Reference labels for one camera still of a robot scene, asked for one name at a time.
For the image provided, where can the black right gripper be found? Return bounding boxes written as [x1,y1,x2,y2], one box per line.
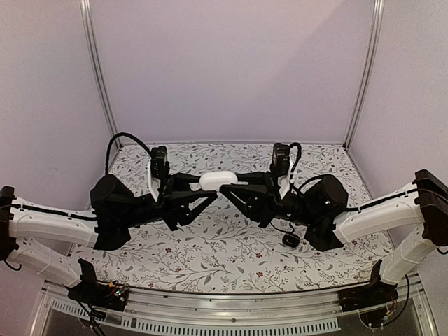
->
[219,171,317,229]

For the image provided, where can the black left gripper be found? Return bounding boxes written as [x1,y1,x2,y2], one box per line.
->
[119,174,218,232]

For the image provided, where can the white earbud charging case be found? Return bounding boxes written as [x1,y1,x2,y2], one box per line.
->
[199,171,238,191]

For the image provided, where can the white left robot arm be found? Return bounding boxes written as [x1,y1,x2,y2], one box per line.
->
[1,174,218,304]

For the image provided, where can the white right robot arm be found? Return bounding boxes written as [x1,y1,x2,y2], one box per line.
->
[219,169,447,305]

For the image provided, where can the floral patterned table mat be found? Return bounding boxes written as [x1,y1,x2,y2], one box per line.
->
[70,143,394,294]

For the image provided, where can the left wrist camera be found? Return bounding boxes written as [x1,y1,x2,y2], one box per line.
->
[147,146,169,200]

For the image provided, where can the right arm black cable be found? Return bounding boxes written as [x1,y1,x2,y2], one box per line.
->
[286,141,302,176]

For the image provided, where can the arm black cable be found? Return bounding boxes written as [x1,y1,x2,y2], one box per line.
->
[104,132,155,176]
[286,141,302,176]

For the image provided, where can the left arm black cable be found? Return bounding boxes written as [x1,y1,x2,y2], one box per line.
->
[104,132,155,176]

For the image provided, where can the front aluminium rail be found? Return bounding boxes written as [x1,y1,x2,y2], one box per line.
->
[31,273,441,335]

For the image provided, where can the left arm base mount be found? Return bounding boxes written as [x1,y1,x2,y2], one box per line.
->
[67,259,130,312]

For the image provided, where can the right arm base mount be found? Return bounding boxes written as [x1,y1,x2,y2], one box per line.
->
[337,260,398,329]

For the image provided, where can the left aluminium frame post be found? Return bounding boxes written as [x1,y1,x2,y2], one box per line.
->
[79,0,118,136]

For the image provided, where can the aluminium frame post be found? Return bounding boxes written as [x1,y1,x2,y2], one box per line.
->
[79,0,118,136]
[343,0,384,151]

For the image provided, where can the right aluminium frame post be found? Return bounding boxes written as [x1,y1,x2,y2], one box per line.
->
[343,0,384,151]

